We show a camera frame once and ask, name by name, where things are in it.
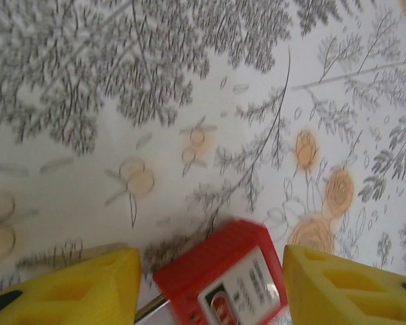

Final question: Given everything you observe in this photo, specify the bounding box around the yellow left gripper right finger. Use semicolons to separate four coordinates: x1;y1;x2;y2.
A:
282;244;406;325

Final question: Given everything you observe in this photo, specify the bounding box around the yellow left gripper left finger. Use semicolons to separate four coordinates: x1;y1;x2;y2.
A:
0;247;143;325

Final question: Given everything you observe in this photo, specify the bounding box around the floral tablecloth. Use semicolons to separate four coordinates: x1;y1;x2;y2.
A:
0;0;406;325

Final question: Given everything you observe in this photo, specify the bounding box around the red padlock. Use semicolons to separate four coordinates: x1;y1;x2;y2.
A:
135;219;290;325

